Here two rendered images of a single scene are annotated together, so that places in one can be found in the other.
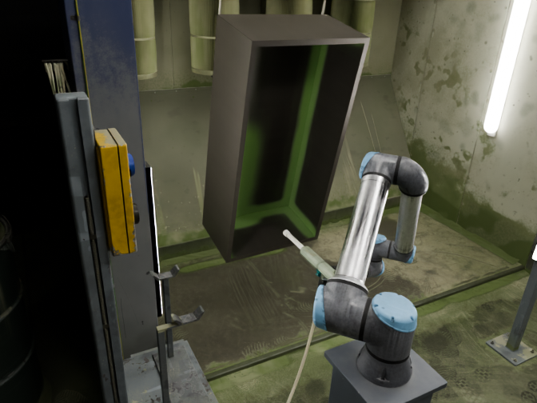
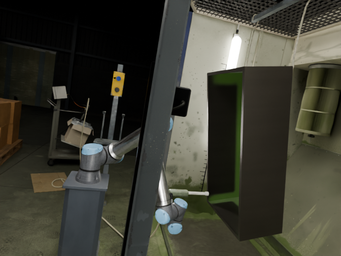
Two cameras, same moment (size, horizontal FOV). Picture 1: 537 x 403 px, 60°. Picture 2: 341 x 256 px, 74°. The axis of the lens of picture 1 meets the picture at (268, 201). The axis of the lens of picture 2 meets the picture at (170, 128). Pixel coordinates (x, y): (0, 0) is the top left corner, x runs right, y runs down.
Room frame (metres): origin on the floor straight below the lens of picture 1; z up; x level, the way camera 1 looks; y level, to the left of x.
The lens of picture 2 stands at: (2.22, -1.92, 1.36)
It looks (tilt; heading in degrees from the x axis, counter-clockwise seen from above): 7 degrees down; 105
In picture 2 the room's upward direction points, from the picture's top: 10 degrees clockwise
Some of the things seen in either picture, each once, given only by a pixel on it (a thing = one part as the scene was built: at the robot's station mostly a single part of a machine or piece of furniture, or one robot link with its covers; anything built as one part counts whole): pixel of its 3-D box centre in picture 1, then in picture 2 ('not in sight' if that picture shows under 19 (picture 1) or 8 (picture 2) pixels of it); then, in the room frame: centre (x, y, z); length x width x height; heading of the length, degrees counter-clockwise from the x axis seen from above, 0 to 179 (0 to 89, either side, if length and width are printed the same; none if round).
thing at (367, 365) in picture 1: (386, 355); (89, 172); (1.24, -0.43, 0.69); 0.19 x 0.19 x 0.10
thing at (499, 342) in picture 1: (511, 348); not in sight; (2.05, -1.42, 0.01); 0.20 x 0.20 x 0.01; 28
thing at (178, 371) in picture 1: (170, 340); (111, 127); (0.98, 0.25, 0.95); 0.26 x 0.15 x 0.32; 28
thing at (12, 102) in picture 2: not in sight; (7, 110); (-1.52, 1.08, 0.69); 0.38 x 0.29 x 0.36; 124
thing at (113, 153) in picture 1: (113, 192); (117, 84); (0.93, 0.34, 1.42); 0.12 x 0.06 x 0.26; 28
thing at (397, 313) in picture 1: (389, 324); (92, 156); (1.24, -0.42, 0.83); 0.17 x 0.15 x 0.18; 69
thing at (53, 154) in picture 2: not in sight; (69, 125); (-0.39, 1.27, 0.64); 0.73 x 0.50 x 1.27; 43
